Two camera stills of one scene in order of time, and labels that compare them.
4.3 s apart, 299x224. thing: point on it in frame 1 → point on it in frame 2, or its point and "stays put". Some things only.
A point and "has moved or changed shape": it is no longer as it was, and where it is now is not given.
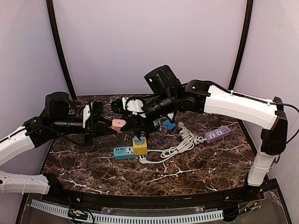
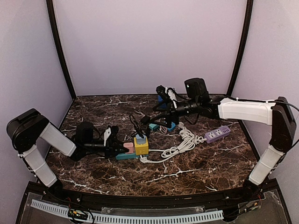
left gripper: x=91 y=126 → x=111 y=144
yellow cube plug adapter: x=140 y=149 stays put
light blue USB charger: x=138 y=142 stays put
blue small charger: x=170 y=126 stays put
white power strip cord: x=180 y=148 stays put
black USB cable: x=119 y=107 has moved or changed shape
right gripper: x=139 y=118 → x=170 y=110
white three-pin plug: x=143 y=160 stays put
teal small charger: x=156 y=125 stays put
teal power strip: x=124 y=153 stays put
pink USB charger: x=117 y=123 → x=130 y=146
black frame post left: x=62 y=58 stays put
